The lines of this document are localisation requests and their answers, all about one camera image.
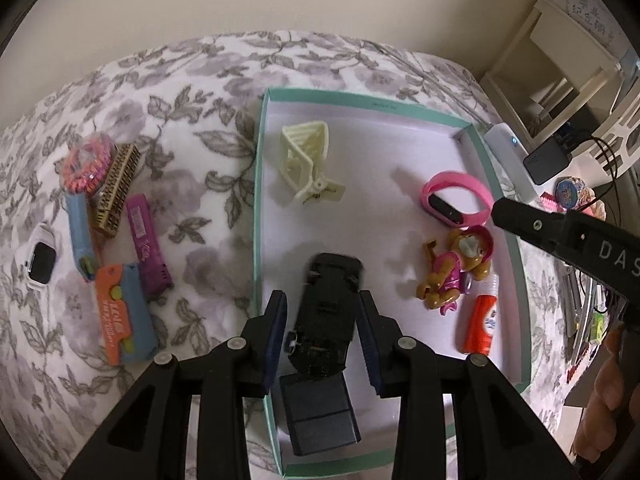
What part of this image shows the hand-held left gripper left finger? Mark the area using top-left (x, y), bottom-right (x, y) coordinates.
top-left (65, 290), bottom-right (289, 480)

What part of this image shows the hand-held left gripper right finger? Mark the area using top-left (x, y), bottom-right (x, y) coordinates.
top-left (357, 290), bottom-right (576, 480)

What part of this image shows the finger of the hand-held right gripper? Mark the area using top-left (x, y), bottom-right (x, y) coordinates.
top-left (491, 196), bottom-right (576, 256)

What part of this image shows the black toy car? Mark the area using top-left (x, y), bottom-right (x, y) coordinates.
top-left (285, 253), bottom-right (363, 376)

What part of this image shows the black charger cube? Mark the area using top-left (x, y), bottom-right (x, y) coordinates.
top-left (278, 372), bottom-right (362, 457)

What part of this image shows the pink fitness band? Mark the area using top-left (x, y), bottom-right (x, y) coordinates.
top-left (421, 171), bottom-right (493, 226)

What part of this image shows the dog figure toy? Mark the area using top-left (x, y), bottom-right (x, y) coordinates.
top-left (416, 226), bottom-right (497, 317)

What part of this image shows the red glue tube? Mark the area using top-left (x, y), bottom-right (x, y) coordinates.
top-left (460, 277), bottom-right (501, 354)

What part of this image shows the teal shallow box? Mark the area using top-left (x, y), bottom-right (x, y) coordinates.
top-left (248, 86), bottom-right (533, 478)

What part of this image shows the orange and blue toy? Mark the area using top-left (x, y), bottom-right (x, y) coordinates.
top-left (95, 261), bottom-right (158, 366)

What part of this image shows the purple rectangular case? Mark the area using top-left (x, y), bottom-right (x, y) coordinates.
top-left (126, 195), bottom-right (174, 297)

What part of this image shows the cream hair claw clip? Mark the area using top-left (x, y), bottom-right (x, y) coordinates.
top-left (280, 121), bottom-right (346, 206)

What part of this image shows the light blue utility knife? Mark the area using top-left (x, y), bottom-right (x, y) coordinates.
top-left (65, 192), bottom-right (103, 281)

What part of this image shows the white smartwatch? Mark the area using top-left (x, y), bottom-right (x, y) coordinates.
top-left (24, 223), bottom-right (58, 289)

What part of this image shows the pink coil hair tie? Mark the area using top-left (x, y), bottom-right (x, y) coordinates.
top-left (61, 131), bottom-right (121, 196)

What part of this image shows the person's right hand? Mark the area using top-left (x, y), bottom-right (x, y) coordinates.
top-left (582, 330), bottom-right (626, 466)

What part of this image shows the patterned tape roll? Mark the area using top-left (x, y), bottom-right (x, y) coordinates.
top-left (555, 176), bottom-right (593, 209)

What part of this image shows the black power adapter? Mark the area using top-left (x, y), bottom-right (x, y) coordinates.
top-left (523, 138), bottom-right (573, 186)

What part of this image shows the silver metal tool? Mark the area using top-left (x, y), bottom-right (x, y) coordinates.
top-left (565, 265), bottom-right (601, 361)

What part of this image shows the white power bank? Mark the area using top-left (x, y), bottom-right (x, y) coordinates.
top-left (482, 122), bottom-right (536, 204)

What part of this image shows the white lattice rack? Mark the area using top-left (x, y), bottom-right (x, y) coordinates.
top-left (592, 75), bottom-right (640, 157)

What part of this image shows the cream wooden stool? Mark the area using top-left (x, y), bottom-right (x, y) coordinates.
top-left (480, 0), bottom-right (623, 141)

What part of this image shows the white printed paper bag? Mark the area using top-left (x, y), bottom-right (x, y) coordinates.
top-left (545, 0), bottom-right (640, 61)

